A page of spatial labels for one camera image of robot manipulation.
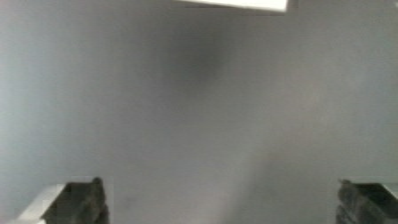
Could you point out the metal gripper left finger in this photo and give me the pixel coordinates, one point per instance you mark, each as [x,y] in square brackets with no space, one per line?
[67,204]

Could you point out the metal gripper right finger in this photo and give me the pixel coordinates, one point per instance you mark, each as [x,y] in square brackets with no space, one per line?
[368,203]

